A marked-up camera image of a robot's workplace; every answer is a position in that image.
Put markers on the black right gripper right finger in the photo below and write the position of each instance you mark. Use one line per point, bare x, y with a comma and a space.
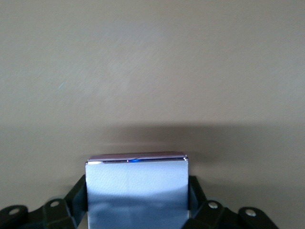
214, 214

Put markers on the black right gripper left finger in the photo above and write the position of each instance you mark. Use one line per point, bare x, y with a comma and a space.
52, 214

